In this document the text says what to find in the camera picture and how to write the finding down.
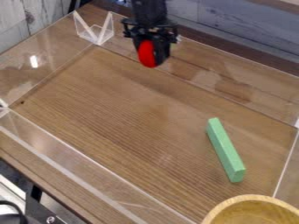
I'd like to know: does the green rectangular block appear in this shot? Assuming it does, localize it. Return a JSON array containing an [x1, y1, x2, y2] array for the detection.
[[207, 118, 247, 183]]

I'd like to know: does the wooden bowl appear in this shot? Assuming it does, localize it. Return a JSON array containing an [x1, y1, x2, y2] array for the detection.
[[200, 194, 299, 224]]

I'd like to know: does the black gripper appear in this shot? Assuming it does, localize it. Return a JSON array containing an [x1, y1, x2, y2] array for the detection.
[[121, 17, 179, 66]]

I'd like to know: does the clear acrylic tray wall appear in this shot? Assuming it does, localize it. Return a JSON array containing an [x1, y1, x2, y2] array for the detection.
[[0, 100, 191, 224]]

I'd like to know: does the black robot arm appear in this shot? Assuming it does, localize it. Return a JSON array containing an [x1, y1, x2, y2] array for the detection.
[[121, 0, 179, 68]]

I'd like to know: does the red toy strawberry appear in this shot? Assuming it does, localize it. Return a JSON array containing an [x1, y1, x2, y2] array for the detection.
[[138, 39, 156, 68]]

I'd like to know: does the clear acrylic corner bracket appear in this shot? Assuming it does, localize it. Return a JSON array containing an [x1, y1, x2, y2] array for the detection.
[[72, 11, 115, 46]]

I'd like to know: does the black cable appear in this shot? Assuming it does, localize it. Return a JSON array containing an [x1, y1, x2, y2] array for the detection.
[[0, 199, 29, 224]]

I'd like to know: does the black metal table bracket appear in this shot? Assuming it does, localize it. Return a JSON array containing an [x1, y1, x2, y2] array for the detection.
[[24, 185, 84, 224]]

